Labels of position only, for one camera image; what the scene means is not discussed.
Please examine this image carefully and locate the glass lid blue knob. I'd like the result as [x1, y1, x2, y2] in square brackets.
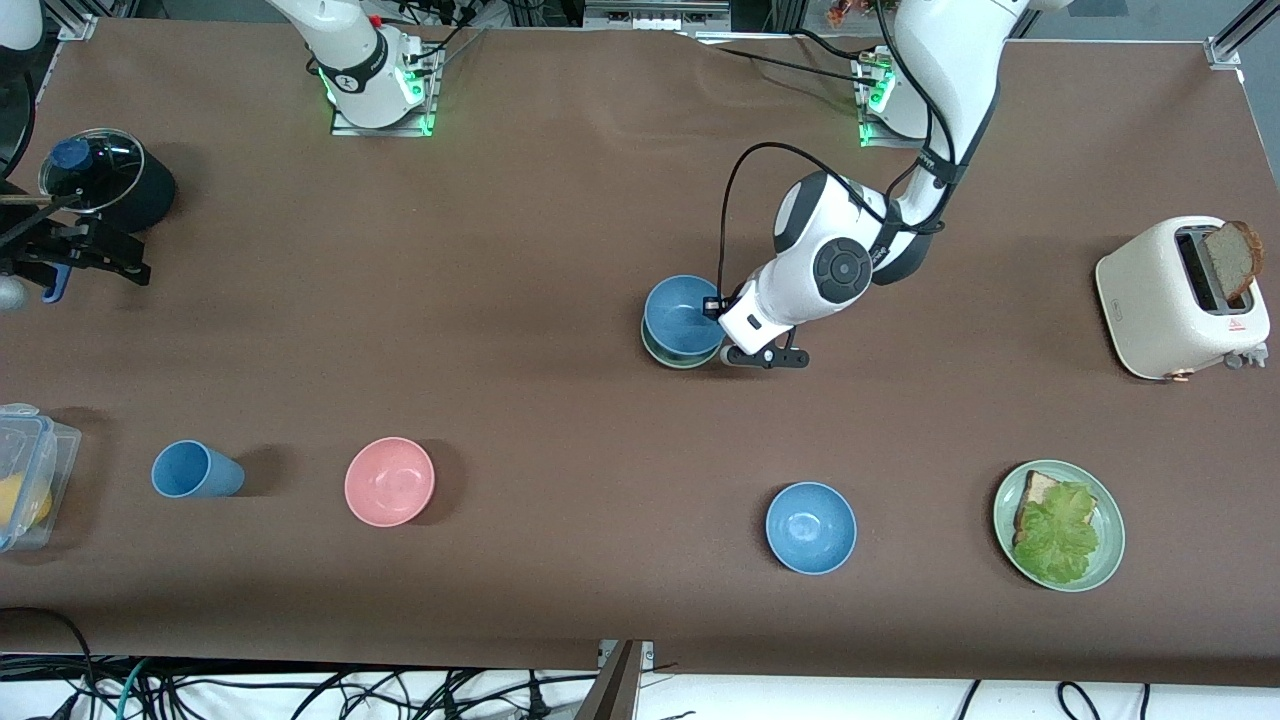
[38, 127, 147, 214]

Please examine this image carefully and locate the green bowl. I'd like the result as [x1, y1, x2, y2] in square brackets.
[641, 332, 724, 371]

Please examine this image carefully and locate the black pot blue handle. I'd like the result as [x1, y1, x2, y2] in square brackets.
[38, 127, 178, 304]

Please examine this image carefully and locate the black cable on table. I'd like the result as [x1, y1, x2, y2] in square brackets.
[700, 30, 886, 91]

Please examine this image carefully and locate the teal cable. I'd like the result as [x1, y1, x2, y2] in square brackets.
[112, 658, 153, 720]

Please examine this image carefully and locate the blue bowl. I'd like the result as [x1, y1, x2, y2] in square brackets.
[765, 481, 858, 576]
[643, 275, 727, 359]

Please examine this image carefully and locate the bread slice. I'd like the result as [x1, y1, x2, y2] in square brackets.
[1013, 470, 1076, 546]

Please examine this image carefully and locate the yellow lemon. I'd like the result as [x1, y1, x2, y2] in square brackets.
[0, 475, 53, 529]

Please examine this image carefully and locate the clear plastic container blue lid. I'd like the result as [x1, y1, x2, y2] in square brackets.
[0, 403, 83, 553]

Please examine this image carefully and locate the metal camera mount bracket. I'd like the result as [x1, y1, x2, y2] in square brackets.
[573, 640, 656, 720]

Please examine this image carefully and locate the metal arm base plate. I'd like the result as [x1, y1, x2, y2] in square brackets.
[857, 50, 967, 152]
[330, 40, 442, 138]

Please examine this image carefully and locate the green lettuce leaf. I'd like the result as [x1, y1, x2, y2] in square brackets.
[1013, 482, 1101, 586]

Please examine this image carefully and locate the brown toast slice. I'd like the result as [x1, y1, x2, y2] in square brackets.
[1200, 220, 1267, 303]

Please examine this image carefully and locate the blue cup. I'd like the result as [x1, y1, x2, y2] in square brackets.
[151, 440, 246, 499]

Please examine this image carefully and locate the green plate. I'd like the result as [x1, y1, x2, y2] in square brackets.
[993, 460, 1127, 593]

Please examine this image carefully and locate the cream white toaster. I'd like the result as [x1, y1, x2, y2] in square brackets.
[1095, 215, 1273, 383]

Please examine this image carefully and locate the pink bowl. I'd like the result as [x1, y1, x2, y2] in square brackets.
[344, 436, 437, 528]

